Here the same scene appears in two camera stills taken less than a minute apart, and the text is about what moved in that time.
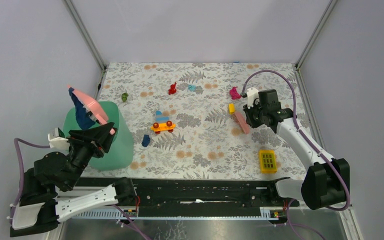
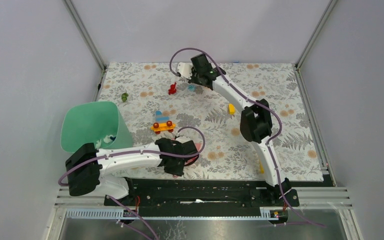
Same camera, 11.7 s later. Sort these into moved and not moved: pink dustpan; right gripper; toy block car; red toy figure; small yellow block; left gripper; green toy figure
Moved: pink dustpan; left gripper; right gripper
Not moved: toy block car; red toy figure; small yellow block; green toy figure
